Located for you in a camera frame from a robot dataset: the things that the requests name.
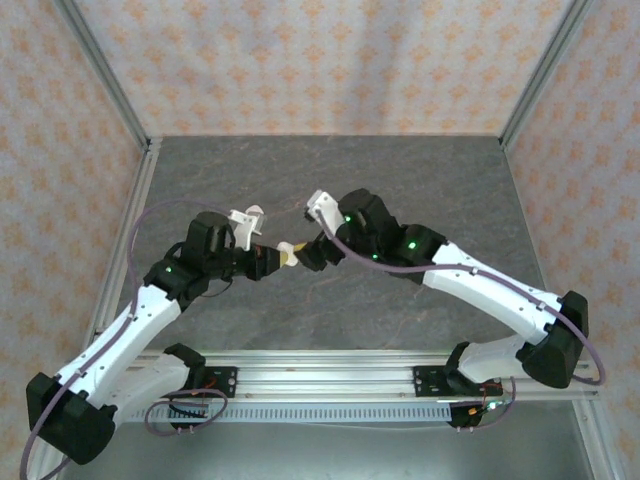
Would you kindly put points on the small circuit board green LED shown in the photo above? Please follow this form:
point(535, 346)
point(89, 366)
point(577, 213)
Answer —
point(492, 405)

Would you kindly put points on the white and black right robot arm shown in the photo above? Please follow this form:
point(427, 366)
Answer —
point(480, 290)

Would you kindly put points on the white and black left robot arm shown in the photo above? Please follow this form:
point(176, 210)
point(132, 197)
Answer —
point(115, 340)

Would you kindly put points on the aluminium mounting rail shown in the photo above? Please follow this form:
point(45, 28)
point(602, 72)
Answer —
point(325, 385)

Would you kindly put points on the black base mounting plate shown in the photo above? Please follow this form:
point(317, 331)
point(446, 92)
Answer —
point(227, 382)
point(425, 382)

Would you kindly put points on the aluminium frame profile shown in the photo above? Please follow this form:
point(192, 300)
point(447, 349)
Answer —
point(142, 175)
point(107, 75)
point(595, 450)
point(542, 75)

